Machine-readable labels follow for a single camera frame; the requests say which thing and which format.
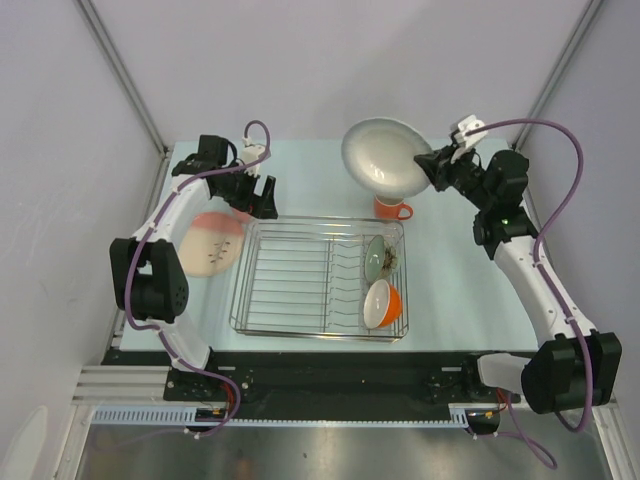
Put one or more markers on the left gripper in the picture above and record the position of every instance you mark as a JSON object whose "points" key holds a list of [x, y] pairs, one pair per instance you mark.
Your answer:
{"points": [[264, 207]]}

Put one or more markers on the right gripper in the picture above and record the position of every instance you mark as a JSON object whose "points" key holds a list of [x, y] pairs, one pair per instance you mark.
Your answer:
{"points": [[440, 167]]}

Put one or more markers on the white grey-rimmed deep plate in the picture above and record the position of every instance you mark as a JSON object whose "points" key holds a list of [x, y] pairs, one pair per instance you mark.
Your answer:
{"points": [[379, 152]]}

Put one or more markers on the green floral bowl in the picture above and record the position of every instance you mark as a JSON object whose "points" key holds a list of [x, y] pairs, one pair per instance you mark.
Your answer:
{"points": [[381, 259]]}

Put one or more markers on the metal wire dish rack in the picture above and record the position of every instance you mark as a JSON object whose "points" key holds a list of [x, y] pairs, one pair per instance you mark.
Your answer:
{"points": [[304, 277]]}

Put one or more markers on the orange white bowl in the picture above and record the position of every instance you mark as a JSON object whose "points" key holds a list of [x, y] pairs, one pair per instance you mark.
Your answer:
{"points": [[382, 305]]}

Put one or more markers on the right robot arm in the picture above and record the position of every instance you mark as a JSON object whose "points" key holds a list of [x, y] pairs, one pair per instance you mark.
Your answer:
{"points": [[540, 280]]}

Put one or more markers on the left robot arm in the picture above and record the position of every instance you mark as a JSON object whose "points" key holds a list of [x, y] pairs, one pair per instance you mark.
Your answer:
{"points": [[150, 285]]}

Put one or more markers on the pink plastic cup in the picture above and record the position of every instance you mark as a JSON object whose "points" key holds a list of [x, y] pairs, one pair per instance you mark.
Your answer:
{"points": [[242, 217]]}

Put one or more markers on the pink cream floral plate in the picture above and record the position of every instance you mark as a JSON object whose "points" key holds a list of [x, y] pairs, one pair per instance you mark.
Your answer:
{"points": [[212, 244]]}

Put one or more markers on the orange white mug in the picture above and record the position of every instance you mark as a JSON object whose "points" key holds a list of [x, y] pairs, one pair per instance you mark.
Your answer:
{"points": [[392, 208]]}

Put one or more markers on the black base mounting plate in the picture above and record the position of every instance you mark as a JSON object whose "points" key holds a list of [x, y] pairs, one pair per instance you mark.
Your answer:
{"points": [[231, 402]]}

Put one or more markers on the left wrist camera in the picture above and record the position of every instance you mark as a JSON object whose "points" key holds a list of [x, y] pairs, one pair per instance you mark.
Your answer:
{"points": [[252, 154]]}

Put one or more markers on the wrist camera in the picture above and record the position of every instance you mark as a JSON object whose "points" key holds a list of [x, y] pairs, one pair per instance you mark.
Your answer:
{"points": [[252, 154], [466, 133]]}

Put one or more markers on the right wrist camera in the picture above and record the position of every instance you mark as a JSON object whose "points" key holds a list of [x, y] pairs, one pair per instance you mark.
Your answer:
{"points": [[466, 133]]}

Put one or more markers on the right aluminium frame post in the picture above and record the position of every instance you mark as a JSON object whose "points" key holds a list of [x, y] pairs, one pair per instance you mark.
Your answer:
{"points": [[578, 34]]}

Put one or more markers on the aluminium frame post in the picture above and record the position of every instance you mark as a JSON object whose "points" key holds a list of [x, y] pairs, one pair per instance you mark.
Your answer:
{"points": [[108, 48], [578, 34]]}

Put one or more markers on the aluminium front rail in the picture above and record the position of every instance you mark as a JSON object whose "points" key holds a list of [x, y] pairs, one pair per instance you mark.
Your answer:
{"points": [[120, 387]]}

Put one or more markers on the white slotted cable duct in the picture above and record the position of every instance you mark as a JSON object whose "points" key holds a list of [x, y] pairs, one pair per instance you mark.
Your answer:
{"points": [[145, 414]]}

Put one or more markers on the left aluminium frame post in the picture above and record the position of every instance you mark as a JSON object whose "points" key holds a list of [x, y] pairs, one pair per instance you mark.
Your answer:
{"points": [[108, 48]]}

